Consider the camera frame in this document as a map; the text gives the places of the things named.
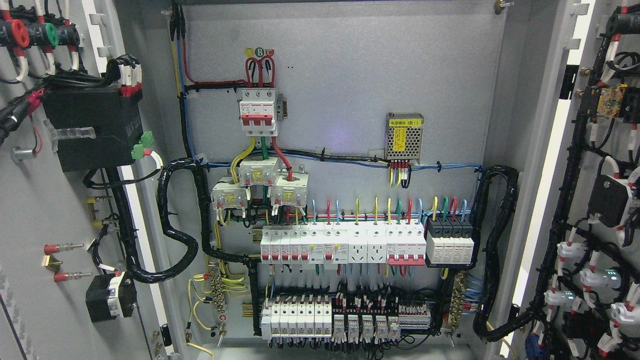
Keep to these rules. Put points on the white rotary selector switch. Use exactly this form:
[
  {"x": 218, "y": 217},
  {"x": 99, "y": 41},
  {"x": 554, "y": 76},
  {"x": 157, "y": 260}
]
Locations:
[{"x": 111, "y": 295}]

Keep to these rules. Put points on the white socket breaker row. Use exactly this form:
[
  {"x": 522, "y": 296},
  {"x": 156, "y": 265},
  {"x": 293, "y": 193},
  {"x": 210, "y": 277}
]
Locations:
[{"x": 335, "y": 244}]

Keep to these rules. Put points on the black white surge protector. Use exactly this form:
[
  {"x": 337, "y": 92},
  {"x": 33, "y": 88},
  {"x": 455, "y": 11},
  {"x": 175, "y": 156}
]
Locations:
[{"x": 449, "y": 243}]

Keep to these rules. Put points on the white current transformer top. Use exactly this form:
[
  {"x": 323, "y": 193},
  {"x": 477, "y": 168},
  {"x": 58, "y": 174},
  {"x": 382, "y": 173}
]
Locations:
[{"x": 256, "y": 171}]

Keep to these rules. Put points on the grey cabinet door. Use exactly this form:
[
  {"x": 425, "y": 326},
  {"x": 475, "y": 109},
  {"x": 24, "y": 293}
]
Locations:
[
  {"x": 46, "y": 230},
  {"x": 562, "y": 270}
]

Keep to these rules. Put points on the white current transformer left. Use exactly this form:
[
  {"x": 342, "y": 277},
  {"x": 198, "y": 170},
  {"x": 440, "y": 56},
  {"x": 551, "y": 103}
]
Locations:
[{"x": 228, "y": 195}]

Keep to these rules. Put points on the white red main breaker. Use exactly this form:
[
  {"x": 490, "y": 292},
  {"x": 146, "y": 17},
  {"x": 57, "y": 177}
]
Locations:
[{"x": 261, "y": 111}]

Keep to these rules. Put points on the white current transformer right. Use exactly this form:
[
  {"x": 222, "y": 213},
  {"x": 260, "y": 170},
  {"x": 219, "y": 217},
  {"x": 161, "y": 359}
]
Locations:
[{"x": 293, "y": 193}]

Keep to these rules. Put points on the right brass ground bar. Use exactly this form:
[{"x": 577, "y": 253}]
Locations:
[{"x": 457, "y": 301}]

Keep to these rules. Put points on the metal mesh power supply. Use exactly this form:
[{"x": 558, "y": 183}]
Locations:
[{"x": 404, "y": 136}]

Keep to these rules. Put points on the left brass ground bar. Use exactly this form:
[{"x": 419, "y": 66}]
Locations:
[{"x": 216, "y": 292}]

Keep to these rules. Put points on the white current transformer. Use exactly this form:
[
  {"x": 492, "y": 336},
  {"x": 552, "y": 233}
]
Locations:
[
  {"x": 293, "y": 193},
  {"x": 228, "y": 195},
  {"x": 256, "y": 171}
]

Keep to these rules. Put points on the black digital power meter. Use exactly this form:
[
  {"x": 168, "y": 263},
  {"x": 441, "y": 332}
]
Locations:
[{"x": 95, "y": 128}]

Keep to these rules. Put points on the brass ground bar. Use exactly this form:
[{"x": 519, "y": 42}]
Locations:
[
  {"x": 216, "y": 292},
  {"x": 457, "y": 301}
]

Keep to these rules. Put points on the black relay terminal row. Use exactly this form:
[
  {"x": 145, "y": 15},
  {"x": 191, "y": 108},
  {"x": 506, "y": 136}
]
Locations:
[{"x": 344, "y": 320}]

